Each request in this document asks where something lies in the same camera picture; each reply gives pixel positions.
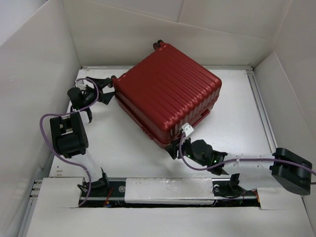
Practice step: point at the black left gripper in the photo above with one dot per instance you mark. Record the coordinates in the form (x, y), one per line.
(104, 98)

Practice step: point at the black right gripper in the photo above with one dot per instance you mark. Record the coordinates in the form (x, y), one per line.
(173, 150)

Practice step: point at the red hard-shell suitcase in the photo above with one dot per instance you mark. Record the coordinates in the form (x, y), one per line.
(166, 90)

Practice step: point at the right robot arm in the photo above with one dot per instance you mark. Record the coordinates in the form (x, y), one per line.
(282, 168)

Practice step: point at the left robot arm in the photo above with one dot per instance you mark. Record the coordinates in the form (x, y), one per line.
(69, 138)

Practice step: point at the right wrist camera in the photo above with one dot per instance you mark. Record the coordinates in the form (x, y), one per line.
(187, 129)

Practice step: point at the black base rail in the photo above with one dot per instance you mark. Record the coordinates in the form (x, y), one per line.
(166, 193)

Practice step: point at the aluminium side rail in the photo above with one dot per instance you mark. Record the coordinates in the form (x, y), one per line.
(261, 109)

